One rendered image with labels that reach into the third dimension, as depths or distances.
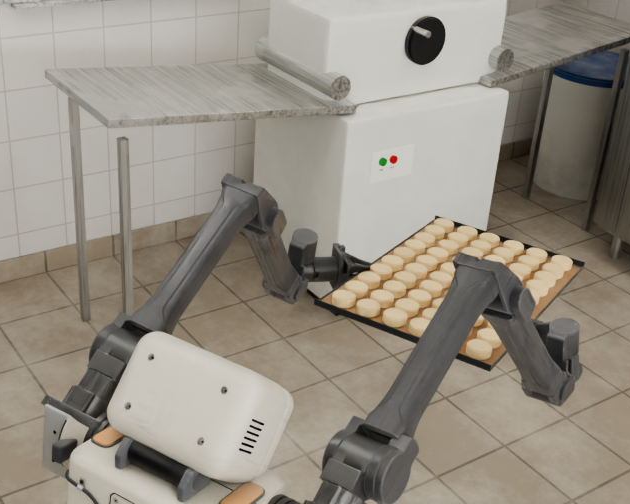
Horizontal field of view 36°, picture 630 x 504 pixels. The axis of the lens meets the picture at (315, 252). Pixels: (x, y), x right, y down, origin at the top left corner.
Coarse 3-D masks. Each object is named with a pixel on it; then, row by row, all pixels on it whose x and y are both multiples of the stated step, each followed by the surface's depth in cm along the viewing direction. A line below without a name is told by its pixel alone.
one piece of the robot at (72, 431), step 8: (64, 424) 142; (72, 424) 143; (80, 424) 143; (64, 432) 142; (72, 432) 143; (80, 432) 143; (64, 440) 142; (72, 440) 142; (80, 440) 143; (56, 448) 141; (64, 448) 141; (72, 448) 142; (56, 456) 141; (64, 456) 141; (64, 464) 145
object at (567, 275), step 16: (432, 224) 248; (416, 256) 230; (448, 256) 231; (416, 288) 215; (448, 288) 216; (560, 288) 222; (432, 304) 209; (544, 304) 214; (416, 336) 195; (464, 352) 192; (496, 352) 193
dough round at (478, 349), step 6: (468, 342) 191; (474, 342) 192; (480, 342) 192; (486, 342) 192; (468, 348) 190; (474, 348) 189; (480, 348) 190; (486, 348) 190; (468, 354) 190; (474, 354) 189; (480, 354) 189; (486, 354) 189
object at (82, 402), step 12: (96, 372) 148; (84, 384) 149; (96, 384) 148; (108, 384) 148; (48, 396) 148; (72, 396) 147; (84, 396) 146; (96, 396) 146; (108, 396) 148; (60, 408) 146; (72, 408) 146; (84, 408) 145; (96, 408) 146; (84, 420) 144; (96, 420) 144
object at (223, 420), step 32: (160, 352) 132; (192, 352) 131; (128, 384) 132; (160, 384) 130; (192, 384) 129; (224, 384) 127; (256, 384) 127; (128, 416) 131; (160, 416) 129; (192, 416) 127; (224, 416) 126; (256, 416) 128; (288, 416) 137; (160, 448) 128; (192, 448) 126; (224, 448) 125; (256, 448) 131; (224, 480) 129
